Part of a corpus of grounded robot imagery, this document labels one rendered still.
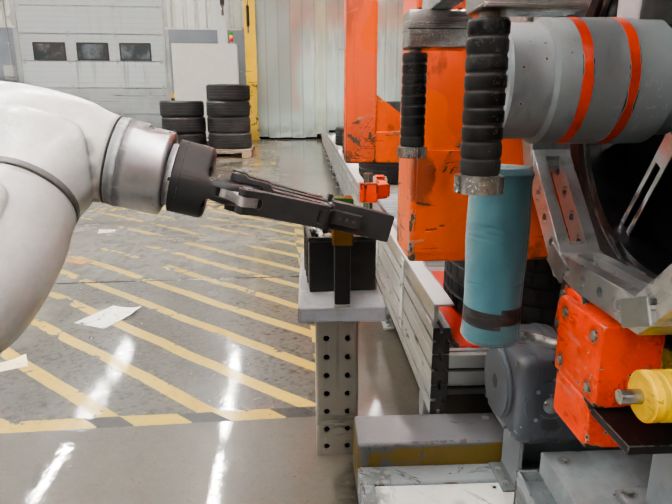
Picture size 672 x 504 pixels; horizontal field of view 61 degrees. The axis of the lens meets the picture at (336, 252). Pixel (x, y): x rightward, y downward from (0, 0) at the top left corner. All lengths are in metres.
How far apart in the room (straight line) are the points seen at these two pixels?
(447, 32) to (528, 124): 0.23
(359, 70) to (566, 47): 2.40
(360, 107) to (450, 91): 1.93
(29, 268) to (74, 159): 0.12
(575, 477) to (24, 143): 0.93
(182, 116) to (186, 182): 8.43
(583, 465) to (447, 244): 0.46
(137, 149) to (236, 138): 8.32
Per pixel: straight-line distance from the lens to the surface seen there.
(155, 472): 1.47
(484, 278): 0.84
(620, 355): 0.78
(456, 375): 1.37
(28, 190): 0.54
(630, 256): 0.89
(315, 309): 1.09
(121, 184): 0.58
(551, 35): 0.69
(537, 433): 1.11
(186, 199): 0.58
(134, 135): 0.59
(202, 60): 11.67
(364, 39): 3.04
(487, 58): 0.51
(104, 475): 1.50
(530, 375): 1.06
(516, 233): 0.82
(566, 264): 0.86
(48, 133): 0.58
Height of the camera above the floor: 0.83
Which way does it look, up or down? 15 degrees down
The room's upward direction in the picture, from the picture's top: straight up
